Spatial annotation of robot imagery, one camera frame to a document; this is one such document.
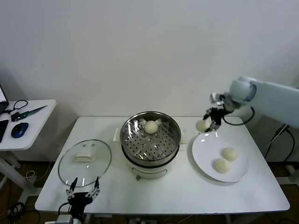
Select black looped cord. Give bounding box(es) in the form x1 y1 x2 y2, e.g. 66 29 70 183
6 100 28 115

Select round glass pot lid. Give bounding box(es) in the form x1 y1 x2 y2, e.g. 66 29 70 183
57 139 112 188

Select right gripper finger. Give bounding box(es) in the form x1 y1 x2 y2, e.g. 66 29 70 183
202 107 214 121
208 120 221 133

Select white floor cable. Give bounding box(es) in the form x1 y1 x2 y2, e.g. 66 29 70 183
25 170 37 182

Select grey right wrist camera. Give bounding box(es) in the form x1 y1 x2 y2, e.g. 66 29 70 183
209 92 226 105

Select black smartphone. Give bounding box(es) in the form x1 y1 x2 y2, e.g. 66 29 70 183
0 119 9 143

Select blue computer mouse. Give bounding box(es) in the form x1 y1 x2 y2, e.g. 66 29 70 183
11 122 29 138

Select black power cable with adapter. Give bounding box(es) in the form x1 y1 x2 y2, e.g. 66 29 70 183
263 123 297 162

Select white oval plate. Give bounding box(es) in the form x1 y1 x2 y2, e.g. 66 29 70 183
191 132 249 182

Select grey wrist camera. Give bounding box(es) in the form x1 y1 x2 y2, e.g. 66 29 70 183
56 214 73 224
209 92 226 105

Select black floor cables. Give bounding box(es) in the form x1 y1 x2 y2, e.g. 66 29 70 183
6 202 27 217

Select computer monitor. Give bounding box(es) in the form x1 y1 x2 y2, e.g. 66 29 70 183
0 85 10 115

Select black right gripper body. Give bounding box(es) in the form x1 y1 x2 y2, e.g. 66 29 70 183
209 107 227 126

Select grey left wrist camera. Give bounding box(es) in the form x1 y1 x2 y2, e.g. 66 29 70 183
56 214 73 224

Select perforated steel steamer basket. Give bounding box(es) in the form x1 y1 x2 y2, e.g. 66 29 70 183
113 111 188 164

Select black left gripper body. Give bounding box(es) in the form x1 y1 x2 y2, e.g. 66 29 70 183
67 192 91 215

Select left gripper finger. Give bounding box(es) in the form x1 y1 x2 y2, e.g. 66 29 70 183
85 176 101 199
65 177 78 199

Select white electric cooking pot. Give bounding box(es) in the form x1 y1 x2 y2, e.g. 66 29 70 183
121 140 185 182

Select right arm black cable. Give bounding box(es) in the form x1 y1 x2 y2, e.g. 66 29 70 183
223 106 256 126

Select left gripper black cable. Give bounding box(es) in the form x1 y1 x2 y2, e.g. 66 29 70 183
57 202 71 215

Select white side table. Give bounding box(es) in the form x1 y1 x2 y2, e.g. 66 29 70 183
0 99 57 194

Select white steamed baozi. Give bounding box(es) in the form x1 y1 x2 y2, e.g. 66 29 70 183
143 120 158 135
212 158 231 174
195 119 211 133
221 147 238 161

